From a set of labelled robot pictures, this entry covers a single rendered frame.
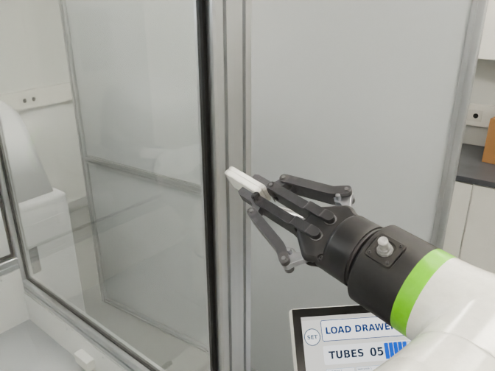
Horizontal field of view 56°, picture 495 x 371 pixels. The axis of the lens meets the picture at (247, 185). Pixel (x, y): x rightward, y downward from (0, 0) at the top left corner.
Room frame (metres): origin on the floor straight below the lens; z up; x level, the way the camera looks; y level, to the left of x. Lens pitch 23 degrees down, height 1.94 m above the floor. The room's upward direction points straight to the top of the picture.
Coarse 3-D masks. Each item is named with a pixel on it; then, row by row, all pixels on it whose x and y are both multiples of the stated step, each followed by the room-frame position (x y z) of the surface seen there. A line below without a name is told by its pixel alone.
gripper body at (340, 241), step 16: (336, 208) 0.50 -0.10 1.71; (352, 208) 0.49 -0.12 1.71; (320, 224) 0.48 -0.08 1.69; (336, 224) 0.48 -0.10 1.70; (352, 224) 0.44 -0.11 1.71; (368, 224) 0.44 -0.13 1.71; (304, 240) 0.47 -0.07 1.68; (320, 240) 0.46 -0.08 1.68; (336, 240) 0.43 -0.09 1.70; (352, 240) 0.43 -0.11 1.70; (304, 256) 0.45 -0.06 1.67; (320, 256) 0.45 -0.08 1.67; (336, 256) 0.42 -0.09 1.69; (352, 256) 0.42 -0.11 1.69; (336, 272) 0.42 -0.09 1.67
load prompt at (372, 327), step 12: (324, 324) 0.95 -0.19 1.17; (336, 324) 0.96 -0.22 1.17; (348, 324) 0.96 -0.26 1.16; (360, 324) 0.96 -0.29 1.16; (372, 324) 0.96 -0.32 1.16; (384, 324) 0.96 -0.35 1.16; (324, 336) 0.93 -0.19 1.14; (336, 336) 0.94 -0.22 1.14; (348, 336) 0.94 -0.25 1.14; (360, 336) 0.94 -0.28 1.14; (372, 336) 0.94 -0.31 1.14; (384, 336) 0.94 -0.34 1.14
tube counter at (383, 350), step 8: (368, 344) 0.93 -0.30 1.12; (376, 344) 0.93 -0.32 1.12; (384, 344) 0.93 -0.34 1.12; (392, 344) 0.93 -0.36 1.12; (400, 344) 0.93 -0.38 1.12; (376, 352) 0.92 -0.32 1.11; (384, 352) 0.92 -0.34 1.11; (392, 352) 0.92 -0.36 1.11; (376, 360) 0.91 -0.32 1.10; (384, 360) 0.91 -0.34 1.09
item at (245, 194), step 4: (240, 188) 0.58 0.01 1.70; (244, 188) 0.57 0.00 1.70; (240, 192) 0.57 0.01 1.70; (244, 192) 0.57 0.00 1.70; (248, 192) 0.57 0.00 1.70; (240, 196) 0.57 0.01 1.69; (244, 196) 0.56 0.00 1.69; (248, 196) 0.56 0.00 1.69; (244, 200) 0.57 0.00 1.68; (248, 200) 0.56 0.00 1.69; (252, 200) 0.55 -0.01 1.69; (252, 204) 0.55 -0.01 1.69; (256, 208) 0.54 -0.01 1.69; (260, 208) 0.54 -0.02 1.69; (260, 212) 0.54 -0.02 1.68
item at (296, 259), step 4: (288, 248) 0.47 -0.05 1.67; (292, 248) 0.47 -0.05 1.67; (288, 252) 0.47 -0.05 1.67; (292, 252) 0.47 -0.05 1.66; (296, 252) 0.47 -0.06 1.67; (300, 252) 0.47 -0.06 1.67; (292, 256) 0.46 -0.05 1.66; (296, 256) 0.46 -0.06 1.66; (300, 256) 0.46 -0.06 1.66; (292, 260) 0.46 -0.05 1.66; (296, 260) 0.46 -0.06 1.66; (300, 260) 0.46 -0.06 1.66; (304, 260) 0.46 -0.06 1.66; (292, 264) 0.46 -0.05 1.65; (296, 264) 0.46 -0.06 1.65; (300, 264) 0.46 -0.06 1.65; (284, 268) 0.46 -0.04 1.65; (288, 268) 0.46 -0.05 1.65
